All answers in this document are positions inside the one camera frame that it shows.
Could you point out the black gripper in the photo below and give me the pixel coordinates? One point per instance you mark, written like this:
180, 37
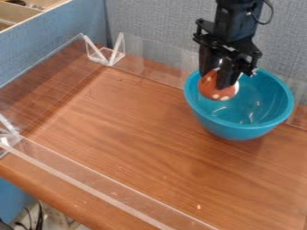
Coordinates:
226, 40

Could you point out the red white-stemmed toy mushroom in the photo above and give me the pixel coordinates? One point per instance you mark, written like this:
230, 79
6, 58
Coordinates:
208, 87

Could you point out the blue plastic bowl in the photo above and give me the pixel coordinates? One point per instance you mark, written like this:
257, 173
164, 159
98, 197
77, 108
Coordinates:
262, 105

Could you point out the clear acrylic back barrier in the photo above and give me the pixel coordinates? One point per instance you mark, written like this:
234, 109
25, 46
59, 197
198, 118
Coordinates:
168, 65

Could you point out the clear acrylic barrier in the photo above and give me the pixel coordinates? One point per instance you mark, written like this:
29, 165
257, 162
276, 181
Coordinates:
128, 199
35, 95
168, 65

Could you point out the clear acrylic front barrier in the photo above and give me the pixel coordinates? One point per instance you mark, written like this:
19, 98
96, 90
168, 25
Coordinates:
128, 199

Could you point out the clear acrylic left barrier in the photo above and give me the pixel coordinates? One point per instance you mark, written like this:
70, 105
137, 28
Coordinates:
35, 95

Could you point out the wooden shelf unit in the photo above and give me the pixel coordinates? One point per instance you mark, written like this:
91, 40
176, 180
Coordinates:
18, 11

